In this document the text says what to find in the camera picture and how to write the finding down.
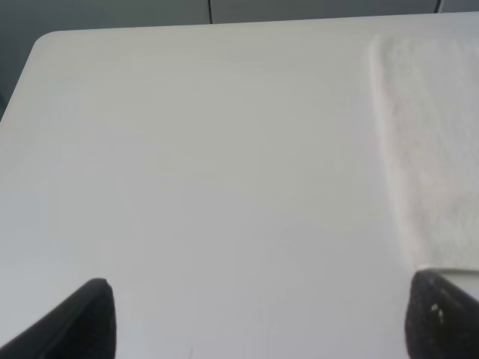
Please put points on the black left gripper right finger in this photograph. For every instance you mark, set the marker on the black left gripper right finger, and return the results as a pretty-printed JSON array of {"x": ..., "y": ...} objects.
[{"x": 441, "y": 319}]

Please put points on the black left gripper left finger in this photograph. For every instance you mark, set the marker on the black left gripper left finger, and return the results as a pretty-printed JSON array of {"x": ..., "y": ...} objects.
[{"x": 82, "y": 326}]

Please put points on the white towel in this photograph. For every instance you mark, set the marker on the white towel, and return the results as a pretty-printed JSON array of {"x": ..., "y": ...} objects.
[{"x": 425, "y": 95}]

